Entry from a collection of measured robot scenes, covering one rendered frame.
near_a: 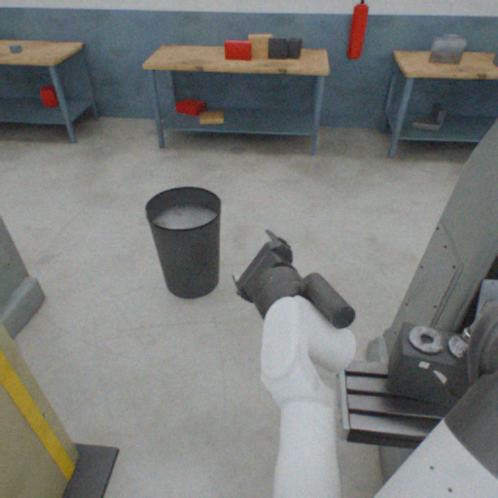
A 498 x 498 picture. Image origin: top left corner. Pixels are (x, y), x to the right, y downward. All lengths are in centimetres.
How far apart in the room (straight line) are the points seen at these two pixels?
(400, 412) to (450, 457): 96
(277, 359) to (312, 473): 12
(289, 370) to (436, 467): 19
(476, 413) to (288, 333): 23
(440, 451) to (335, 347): 23
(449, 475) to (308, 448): 16
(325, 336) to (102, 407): 199
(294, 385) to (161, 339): 215
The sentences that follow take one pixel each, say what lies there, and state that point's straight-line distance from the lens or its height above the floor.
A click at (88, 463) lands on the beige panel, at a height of 3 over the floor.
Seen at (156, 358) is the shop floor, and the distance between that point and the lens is 253.
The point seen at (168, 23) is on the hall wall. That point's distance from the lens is 516.
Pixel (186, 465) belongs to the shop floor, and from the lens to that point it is 220.
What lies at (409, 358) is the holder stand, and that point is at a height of 109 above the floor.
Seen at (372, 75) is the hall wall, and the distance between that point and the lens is 516.
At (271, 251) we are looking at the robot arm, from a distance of 69.
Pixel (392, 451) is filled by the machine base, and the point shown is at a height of 16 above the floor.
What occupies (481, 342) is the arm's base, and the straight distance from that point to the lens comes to 38.
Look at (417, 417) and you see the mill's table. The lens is 136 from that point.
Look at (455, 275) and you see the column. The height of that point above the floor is 101.
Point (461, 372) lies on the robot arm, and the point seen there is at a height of 124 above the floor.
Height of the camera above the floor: 202
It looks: 40 degrees down
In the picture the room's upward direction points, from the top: straight up
